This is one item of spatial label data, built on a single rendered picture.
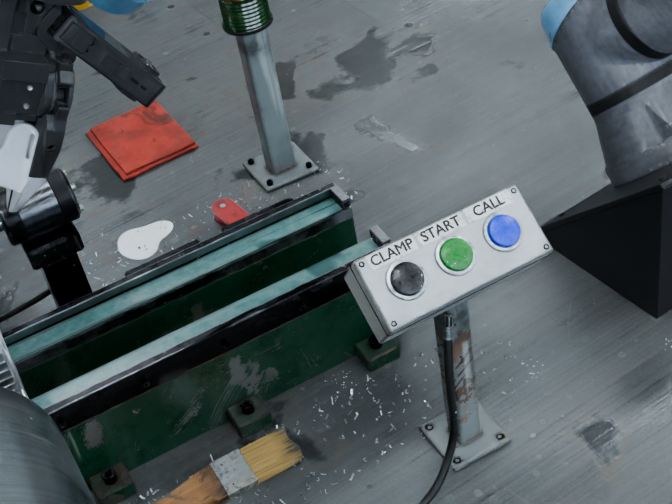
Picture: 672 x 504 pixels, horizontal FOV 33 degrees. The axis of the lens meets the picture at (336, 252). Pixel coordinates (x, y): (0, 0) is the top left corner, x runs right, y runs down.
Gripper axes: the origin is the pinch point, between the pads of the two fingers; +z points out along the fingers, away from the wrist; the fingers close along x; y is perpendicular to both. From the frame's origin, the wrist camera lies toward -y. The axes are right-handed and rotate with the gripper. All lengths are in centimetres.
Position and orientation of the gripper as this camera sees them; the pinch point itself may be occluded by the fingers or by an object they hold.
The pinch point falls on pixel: (22, 197)
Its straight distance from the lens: 103.0
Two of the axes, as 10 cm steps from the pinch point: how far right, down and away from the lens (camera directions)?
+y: -8.2, -0.1, -5.7
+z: -3.1, 8.5, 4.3
